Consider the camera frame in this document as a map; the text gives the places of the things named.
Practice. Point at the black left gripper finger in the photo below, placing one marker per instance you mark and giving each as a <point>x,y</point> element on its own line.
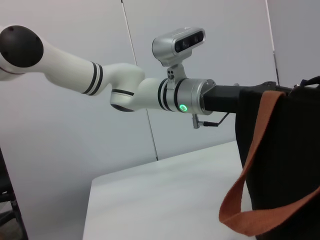
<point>312,81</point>

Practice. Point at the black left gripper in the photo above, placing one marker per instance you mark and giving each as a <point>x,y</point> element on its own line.
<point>222,100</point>

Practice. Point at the silver zipper pull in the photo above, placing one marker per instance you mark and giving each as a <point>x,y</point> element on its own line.
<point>295,88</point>

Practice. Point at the white and silver left arm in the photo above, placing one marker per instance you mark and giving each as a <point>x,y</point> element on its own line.
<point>75,67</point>

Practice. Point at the black metal stand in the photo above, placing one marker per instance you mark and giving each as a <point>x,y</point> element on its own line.
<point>10,200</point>

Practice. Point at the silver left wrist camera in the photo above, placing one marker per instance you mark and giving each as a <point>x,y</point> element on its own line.
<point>175,45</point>

